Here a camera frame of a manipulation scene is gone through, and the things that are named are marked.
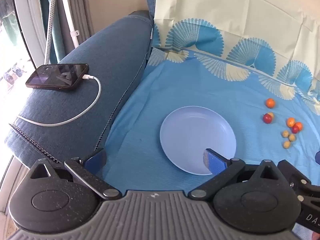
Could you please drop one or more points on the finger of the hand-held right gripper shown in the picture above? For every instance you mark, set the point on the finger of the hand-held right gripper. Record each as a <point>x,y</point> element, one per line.
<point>295,175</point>
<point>318,157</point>

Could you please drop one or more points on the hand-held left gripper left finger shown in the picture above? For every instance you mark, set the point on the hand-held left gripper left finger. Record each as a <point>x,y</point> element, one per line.
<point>96,158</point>

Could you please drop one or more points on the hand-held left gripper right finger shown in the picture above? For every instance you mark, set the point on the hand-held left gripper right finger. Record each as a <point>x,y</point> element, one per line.
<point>215,162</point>

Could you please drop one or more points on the light blue round plate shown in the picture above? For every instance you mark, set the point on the light blue round plate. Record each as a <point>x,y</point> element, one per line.
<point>197,137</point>

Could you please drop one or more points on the small yellow fruit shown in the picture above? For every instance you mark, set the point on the small yellow fruit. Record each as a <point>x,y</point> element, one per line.
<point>291,137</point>
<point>286,144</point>
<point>285,133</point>
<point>271,114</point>

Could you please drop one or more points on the red round fruit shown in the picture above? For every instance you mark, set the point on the red round fruit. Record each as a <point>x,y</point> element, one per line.
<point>299,125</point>
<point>266,118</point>
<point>295,129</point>

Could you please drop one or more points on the smooth orange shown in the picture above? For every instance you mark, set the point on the smooth orange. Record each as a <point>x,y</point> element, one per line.
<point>290,122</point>

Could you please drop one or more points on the small tangerine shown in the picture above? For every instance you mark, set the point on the small tangerine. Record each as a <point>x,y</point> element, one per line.
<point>270,102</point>

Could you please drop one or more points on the blue cream printed blanket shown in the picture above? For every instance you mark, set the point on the blue cream printed blanket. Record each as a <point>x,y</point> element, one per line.
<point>150,100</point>

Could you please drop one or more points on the black smartphone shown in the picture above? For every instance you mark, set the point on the black smartphone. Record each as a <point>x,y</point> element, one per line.
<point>56,76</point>

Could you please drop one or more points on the blue fabric sofa armrest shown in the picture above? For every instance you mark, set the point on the blue fabric sofa armrest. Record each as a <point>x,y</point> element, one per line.
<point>110,55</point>

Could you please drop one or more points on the teal curtain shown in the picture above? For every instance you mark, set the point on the teal curtain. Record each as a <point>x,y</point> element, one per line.
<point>53,47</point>

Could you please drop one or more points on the white pipe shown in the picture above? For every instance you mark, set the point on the white pipe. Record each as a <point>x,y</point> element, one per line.
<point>70,20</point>

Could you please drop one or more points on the white window frame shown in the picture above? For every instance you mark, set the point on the white window frame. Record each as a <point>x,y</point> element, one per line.
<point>27,22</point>

